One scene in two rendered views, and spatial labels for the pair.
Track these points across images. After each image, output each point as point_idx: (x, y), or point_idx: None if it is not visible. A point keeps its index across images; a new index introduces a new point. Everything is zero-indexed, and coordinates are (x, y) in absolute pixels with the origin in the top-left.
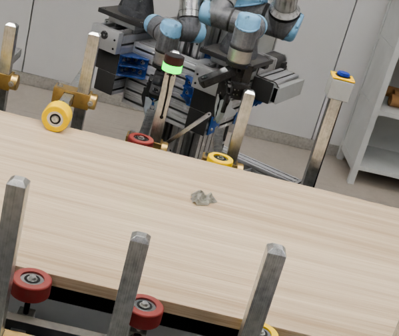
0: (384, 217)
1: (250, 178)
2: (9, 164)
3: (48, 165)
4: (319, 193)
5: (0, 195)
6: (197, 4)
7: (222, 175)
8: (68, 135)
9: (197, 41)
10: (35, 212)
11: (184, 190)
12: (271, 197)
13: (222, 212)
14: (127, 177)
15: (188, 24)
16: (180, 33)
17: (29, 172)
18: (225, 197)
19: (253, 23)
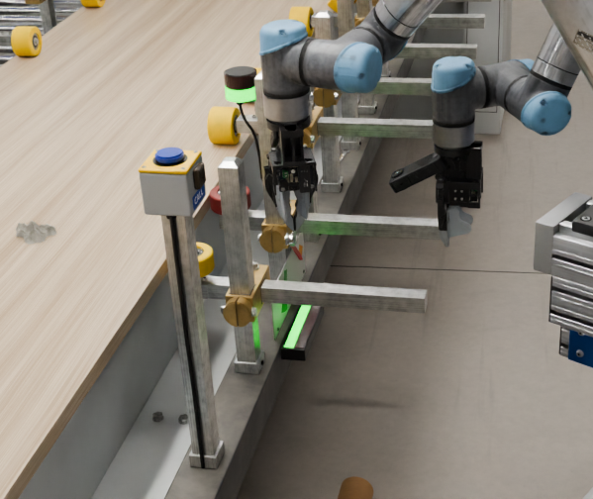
0: None
1: (123, 277)
2: (103, 129)
3: (108, 146)
4: (81, 348)
5: (27, 131)
6: (549, 49)
7: (124, 253)
8: (211, 150)
9: (528, 126)
10: None
11: (62, 223)
12: (53, 292)
13: None
14: (92, 186)
15: (522, 85)
16: (444, 83)
17: (85, 139)
18: (46, 251)
19: (259, 38)
